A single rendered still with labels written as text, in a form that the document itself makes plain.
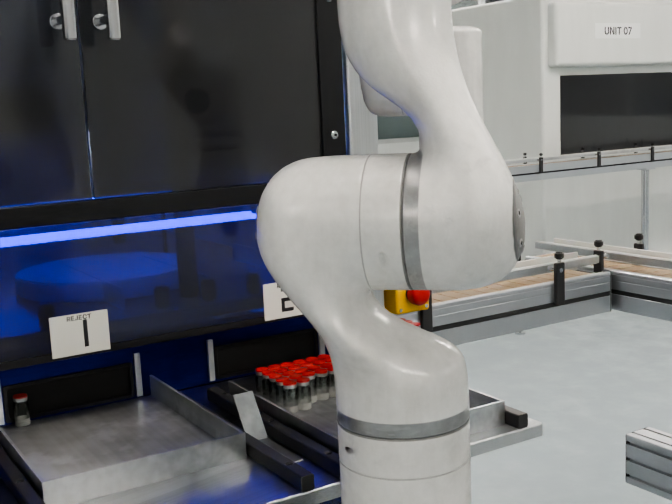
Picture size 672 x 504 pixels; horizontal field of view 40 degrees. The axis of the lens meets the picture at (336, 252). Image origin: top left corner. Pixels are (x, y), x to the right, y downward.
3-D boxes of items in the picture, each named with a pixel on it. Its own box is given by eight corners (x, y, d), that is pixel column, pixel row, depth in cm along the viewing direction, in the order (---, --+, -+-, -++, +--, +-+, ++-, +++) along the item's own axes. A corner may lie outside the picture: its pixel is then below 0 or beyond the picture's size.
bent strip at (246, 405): (235, 435, 129) (232, 394, 128) (254, 430, 131) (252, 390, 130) (282, 466, 117) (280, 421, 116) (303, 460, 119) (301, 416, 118)
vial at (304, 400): (294, 408, 139) (292, 378, 138) (307, 405, 140) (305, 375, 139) (301, 412, 137) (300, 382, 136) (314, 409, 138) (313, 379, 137)
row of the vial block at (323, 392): (274, 407, 140) (272, 378, 139) (372, 384, 149) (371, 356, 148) (281, 411, 138) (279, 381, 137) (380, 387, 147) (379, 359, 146)
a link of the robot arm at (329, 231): (461, 443, 77) (454, 155, 73) (251, 433, 82) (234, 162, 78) (475, 397, 89) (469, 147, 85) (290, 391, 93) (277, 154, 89)
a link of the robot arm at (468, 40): (407, 133, 118) (480, 130, 116) (403, 27, 116) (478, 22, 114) (417, 131, 126) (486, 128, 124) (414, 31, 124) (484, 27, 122)
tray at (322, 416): (229, 402, 144) (228, 380, 143) (369, 371, 157) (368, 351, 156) (346, 470, 115) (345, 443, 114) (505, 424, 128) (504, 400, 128)
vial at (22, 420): (13, 424, 137) (10, 394, 137) (28, 421, 139) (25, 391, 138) (17, 428, 136) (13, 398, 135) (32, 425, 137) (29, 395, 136)
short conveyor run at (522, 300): (359, 370, 171) (356, 286, 169) (317, 353, 185) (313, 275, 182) (616, 312, 207) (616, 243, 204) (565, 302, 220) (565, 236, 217)
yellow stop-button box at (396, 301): (374, 309, 168) (372, 270, 167) (406, 303, 172) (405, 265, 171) (398, 316, 162) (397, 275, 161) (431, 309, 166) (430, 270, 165)
